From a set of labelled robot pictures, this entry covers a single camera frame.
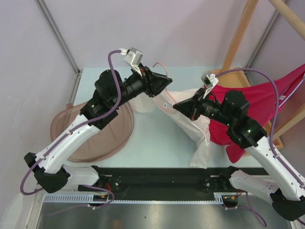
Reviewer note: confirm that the red t shirt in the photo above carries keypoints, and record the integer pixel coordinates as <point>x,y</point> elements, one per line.
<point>262,107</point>

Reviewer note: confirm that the brown translucent plastic basket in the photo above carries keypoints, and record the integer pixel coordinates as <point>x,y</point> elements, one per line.
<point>107,142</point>

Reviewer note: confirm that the wooden clothes rack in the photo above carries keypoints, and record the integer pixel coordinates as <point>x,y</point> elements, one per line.
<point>218,20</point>

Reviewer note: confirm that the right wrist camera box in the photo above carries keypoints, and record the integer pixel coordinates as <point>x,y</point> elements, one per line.
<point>210,81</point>

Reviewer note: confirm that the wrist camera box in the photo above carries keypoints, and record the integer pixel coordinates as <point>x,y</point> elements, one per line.
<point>210,81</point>
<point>133,57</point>

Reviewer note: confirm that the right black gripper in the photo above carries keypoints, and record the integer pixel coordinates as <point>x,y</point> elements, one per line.
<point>189,108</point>

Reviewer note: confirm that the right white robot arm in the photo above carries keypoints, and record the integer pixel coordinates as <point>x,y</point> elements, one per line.
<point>286,193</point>

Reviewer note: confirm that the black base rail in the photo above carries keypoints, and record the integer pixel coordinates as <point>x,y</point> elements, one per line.
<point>167,183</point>

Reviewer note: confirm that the white t shirt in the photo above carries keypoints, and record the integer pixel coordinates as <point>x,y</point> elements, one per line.
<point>197,130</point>

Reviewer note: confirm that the white cable duct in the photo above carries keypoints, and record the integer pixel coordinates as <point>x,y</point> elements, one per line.
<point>96,198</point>

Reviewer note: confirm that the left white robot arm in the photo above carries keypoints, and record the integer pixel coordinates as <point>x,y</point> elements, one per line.
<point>48,166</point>

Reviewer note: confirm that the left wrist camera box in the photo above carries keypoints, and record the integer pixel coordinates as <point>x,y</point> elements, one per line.
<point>133,57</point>

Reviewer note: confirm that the blue wire hanger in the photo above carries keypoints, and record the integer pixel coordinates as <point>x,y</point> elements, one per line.
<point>294,90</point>

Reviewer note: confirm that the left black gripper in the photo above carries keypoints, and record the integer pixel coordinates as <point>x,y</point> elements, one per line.
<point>153,83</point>

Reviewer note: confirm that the pink wire hanger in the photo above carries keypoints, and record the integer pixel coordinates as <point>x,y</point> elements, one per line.
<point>165,100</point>

